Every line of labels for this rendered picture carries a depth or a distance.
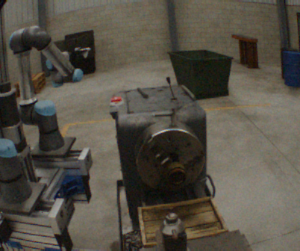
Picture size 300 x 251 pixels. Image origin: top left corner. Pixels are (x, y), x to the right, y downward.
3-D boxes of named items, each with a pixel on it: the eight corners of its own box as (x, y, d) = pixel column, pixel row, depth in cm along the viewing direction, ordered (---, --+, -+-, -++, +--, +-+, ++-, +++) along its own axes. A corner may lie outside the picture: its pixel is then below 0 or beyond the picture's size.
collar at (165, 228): (158, 223, 96) (157, 217, 95) (182, 219, 97) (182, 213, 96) (161, 237, 89) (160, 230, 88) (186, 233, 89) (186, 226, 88)
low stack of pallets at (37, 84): (25, 89, 932) (23, 76, 917) (46, 84, 939) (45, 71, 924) (14, 98, 815) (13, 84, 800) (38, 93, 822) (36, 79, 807)
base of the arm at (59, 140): (35, 151, 147) (31, 133, 144) (45, 140, 161) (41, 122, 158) (60, 151, 146) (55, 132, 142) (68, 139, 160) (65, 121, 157)
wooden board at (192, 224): (138, 213, 144) (137, 207, 143) (211, 202, 147) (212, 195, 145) (144, 251, 116) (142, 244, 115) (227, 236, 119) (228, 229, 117)
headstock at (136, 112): (118, 146, 222) (111, 90, 208) (186, 137, 225) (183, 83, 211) (120, 190, 166) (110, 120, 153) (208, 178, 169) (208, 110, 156)
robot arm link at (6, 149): (20, 178, 100) (11, 144, 95) (-8, 182, 97) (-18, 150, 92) (22, 164, 111) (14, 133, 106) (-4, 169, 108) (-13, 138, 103)
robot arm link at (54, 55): (43, 18, 129) (86, 70, 169) (30, 22, 133) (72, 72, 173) (32, 35, 124) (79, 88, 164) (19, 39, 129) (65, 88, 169)
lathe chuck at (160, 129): (134, 182, 158) (136, 122, 147) (195, 181, 161) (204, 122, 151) (135, 191, 149) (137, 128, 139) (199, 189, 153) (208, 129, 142)
